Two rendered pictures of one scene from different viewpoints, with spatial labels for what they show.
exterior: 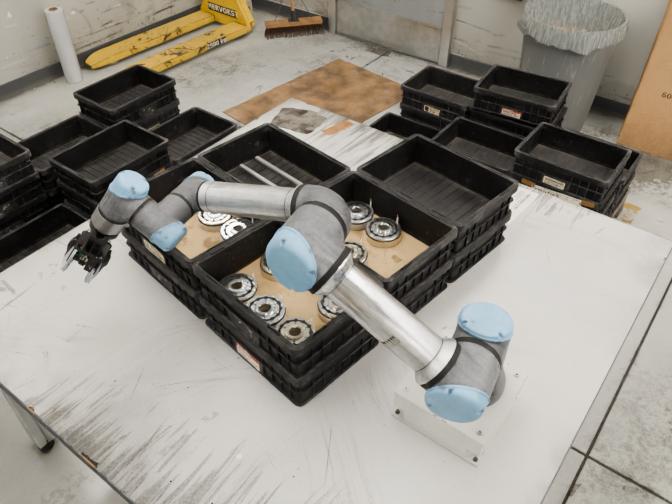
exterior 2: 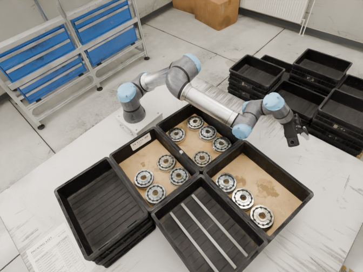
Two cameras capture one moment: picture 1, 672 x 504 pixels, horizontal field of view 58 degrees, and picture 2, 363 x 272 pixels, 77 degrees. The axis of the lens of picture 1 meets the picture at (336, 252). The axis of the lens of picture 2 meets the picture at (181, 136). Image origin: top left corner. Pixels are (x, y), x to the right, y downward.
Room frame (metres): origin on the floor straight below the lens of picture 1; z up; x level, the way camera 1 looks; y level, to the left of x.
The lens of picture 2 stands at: (1.86, 0.21, 1.91)
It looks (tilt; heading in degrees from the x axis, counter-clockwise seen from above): 52 degrees down; 193
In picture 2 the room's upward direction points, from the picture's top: 8 degrees counter-clockwise
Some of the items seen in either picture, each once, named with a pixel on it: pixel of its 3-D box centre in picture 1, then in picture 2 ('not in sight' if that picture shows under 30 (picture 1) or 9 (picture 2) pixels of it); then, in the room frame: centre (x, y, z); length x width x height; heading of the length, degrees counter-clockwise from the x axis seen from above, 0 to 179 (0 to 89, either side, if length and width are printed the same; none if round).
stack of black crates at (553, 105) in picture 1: (514, 126); not in sight; (2.74, -0.91, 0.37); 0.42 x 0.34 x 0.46; 53
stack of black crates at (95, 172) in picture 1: (122, 192); not in sight; (2.18, 0.95, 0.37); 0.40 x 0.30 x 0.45; 143
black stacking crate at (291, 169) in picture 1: (274, 179); (206, 231); (1.58, 0.19, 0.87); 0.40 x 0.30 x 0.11; 45
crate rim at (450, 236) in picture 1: (368, 223); (152, 164); (1.30, -0.09, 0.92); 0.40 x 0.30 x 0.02; 45
